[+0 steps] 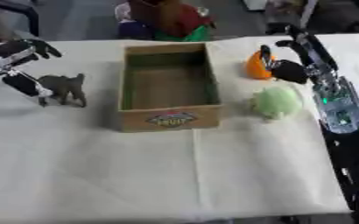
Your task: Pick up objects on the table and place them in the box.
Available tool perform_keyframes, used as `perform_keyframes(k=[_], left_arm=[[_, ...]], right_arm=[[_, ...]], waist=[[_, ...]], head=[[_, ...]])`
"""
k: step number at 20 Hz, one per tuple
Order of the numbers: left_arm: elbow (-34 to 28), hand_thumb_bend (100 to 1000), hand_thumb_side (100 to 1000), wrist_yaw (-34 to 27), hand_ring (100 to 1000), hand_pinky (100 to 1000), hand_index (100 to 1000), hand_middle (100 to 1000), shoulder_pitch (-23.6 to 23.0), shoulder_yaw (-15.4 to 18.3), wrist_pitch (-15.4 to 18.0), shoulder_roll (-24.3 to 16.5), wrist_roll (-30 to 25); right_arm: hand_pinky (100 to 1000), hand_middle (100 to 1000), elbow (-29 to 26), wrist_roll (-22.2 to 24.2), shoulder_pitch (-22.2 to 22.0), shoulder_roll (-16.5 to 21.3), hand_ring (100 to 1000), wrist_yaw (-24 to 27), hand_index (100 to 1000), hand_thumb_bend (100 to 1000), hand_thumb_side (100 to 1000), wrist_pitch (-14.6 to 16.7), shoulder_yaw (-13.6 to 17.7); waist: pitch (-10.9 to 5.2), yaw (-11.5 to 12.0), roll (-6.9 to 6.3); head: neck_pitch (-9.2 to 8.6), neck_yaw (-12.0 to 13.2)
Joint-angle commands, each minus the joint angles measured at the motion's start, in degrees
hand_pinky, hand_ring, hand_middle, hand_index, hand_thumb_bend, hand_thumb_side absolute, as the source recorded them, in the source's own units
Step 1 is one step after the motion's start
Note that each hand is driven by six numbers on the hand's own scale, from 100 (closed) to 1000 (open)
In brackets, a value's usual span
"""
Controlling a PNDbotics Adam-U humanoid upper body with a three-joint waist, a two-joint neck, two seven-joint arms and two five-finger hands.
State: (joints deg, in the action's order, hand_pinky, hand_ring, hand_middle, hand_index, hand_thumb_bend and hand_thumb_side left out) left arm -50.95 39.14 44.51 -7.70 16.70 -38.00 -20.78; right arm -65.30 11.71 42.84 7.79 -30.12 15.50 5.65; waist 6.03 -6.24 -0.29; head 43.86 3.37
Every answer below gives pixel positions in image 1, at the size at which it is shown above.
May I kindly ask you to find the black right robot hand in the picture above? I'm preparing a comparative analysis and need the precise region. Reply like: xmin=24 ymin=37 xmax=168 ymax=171
xmin=257 ymin=24 xmax=339 ymax=86

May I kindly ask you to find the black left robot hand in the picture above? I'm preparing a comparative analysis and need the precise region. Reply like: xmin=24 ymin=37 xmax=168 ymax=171
xmin=0 ymin=38 xmax=65 ymax=99

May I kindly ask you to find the orange toy fruit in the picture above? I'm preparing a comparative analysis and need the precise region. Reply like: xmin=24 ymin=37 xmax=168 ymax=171
xmin=243 ymin=50 xmax=278 ymax=81

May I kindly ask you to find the tan cardboard box green inside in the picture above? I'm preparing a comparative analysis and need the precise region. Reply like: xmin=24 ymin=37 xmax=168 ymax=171
xmin=115 ymin=42 xmax=224 ymax=134

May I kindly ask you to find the pale green round toy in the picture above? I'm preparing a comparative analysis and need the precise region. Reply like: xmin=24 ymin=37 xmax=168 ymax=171
xmin=248 ymin=86 xmax=306 ymax=121

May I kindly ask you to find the grey toy animal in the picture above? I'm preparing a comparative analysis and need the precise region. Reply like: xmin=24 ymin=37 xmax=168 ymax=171
xmin=35 ymin=73 xmax=89 ymax=109

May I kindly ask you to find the white pole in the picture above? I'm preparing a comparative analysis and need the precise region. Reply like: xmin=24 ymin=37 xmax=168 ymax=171
xmin=297 ymin=0 xmax=320 ymax=29

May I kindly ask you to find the dark chair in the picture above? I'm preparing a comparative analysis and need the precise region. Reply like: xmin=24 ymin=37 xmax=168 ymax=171
xmin=0 ymin=0 xmax=42 ymax=38

